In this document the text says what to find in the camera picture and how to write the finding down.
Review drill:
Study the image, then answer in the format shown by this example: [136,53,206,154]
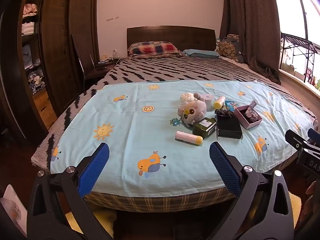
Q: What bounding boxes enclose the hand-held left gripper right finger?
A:
[207,141,294,240]

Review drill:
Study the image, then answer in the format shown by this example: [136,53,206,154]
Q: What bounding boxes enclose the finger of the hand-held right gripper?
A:
[308,128,320,143]
[285,129,320,155]

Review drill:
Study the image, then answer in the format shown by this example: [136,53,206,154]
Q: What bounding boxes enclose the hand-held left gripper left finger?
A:
[27,142,118,240]

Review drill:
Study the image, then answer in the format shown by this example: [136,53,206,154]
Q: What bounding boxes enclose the person's right hand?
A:
[300,181,320,229]

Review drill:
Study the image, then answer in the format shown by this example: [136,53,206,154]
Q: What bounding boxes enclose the black box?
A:
[216,115,243,139]

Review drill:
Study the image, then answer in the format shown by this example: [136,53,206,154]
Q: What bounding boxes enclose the dark green box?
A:
[192,117,217,140]

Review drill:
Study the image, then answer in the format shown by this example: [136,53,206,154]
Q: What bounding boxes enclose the pink tube with yellow cap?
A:
[175,131,203,146]

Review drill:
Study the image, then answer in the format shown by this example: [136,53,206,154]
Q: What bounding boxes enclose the yellow fluffy rug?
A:
[65,191,303,234]

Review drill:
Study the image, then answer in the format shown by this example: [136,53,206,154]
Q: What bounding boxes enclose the pink box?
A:
[234,105,263,130]

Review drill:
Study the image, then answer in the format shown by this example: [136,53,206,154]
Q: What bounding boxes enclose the dark lace cloth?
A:
[214,107,235,118]

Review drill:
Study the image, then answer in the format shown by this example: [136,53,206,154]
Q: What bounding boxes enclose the monkey toy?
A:
[304,69,316,83]

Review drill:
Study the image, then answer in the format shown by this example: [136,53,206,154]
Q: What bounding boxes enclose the yellow bottle with white cap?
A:
[213,96,226,110]

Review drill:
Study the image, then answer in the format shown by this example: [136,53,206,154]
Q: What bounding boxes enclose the grey owl plush toy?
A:
[178,92,207,126]

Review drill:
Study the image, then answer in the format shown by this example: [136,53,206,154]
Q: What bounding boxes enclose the light blue cartoon bed sheet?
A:
[50,80,313,198]

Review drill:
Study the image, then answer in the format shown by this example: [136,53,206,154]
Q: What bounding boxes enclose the pink tape roll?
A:
[202,94,213,111]

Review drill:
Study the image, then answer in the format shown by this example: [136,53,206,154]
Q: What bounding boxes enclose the plaid mattress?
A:
[84,187,237,213]

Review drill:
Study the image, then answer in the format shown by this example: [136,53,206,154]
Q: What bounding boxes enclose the white plush toy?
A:
[180,92,195,103]

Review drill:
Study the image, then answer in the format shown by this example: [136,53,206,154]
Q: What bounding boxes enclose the open wooden shelf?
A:
[17,0,58,128]

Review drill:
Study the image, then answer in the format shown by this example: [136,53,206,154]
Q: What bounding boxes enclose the white box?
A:
[0,184,27,238]

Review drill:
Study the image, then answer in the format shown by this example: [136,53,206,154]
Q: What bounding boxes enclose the black metal rack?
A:
[280,32,320,83]

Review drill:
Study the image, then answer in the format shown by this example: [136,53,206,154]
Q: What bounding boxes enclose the dark chair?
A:
[72,34,117,90]

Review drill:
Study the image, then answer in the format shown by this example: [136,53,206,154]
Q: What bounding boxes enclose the circle patterned cushion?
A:
[216,34,244,63]

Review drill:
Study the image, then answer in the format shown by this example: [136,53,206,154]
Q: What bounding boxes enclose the blue pillow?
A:
[182,49,222,58]

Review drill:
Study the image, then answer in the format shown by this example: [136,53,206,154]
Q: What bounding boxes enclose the window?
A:
[274,0,320,45]

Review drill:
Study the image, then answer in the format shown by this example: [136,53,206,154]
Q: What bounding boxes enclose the dark wooden wardrobe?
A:
[40,0,99,115]

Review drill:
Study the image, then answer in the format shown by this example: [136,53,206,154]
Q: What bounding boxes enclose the brown curtain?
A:
[220,0,282,85]

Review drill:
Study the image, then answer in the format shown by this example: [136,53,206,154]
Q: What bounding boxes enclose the plaid pillow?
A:
[128,41,182,57]

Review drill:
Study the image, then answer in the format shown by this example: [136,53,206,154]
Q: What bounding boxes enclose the dark wooden headboard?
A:
[127,26,217,55]

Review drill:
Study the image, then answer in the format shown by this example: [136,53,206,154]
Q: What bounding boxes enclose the striped folded clothes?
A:
[21,22,35,35]

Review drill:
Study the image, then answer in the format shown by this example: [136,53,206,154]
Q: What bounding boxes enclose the pink folded clothes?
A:
[22,3,38,18]

